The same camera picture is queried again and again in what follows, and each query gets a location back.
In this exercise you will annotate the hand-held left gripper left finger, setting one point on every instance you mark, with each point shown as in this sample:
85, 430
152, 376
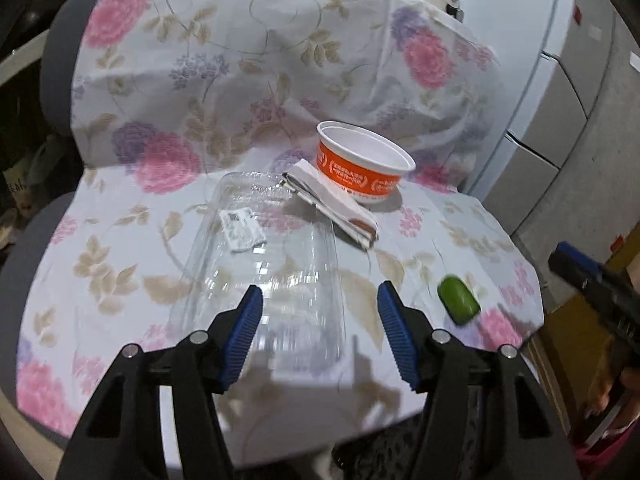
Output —
245, 335

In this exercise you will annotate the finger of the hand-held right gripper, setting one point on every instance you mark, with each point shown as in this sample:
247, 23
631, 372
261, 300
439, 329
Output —
575, 265

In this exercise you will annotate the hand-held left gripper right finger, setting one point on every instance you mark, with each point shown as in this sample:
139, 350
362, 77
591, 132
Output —
397, 335

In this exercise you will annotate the clear plastic tray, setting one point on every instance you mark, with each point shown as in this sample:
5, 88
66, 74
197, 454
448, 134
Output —
280, 270

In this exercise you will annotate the person's right hand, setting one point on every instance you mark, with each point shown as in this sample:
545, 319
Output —
602, 380

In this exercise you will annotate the small green bottle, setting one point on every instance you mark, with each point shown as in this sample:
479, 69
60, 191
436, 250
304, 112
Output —
459, 300

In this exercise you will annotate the grey leopard print pants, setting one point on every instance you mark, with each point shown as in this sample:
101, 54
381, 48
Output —
370, 450

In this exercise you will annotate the pink garment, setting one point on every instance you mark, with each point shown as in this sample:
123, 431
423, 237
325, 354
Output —
610, 450

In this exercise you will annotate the white paper wrapper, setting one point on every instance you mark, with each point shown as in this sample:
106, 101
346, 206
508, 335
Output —
335, 205

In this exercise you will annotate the orange paper bowl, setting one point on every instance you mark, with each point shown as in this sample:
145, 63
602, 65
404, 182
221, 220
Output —
360, 170

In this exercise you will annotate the floral cloth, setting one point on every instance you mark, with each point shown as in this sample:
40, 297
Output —
225, 60

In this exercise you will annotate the grey office chair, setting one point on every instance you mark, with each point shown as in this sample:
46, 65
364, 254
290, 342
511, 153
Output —
55, 75

